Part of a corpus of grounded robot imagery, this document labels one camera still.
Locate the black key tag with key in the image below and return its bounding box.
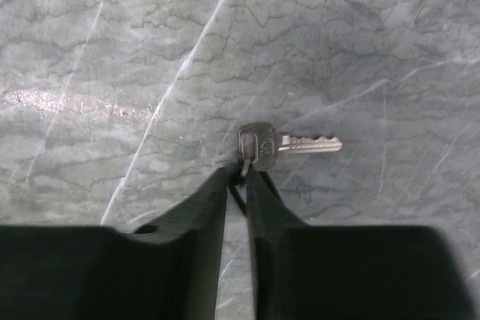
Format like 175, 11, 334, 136
229, 121, 343, 213

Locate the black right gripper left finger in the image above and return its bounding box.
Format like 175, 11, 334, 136
1, 168, 227, 319

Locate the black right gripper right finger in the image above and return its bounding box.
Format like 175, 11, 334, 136
246, 170, 479, 319

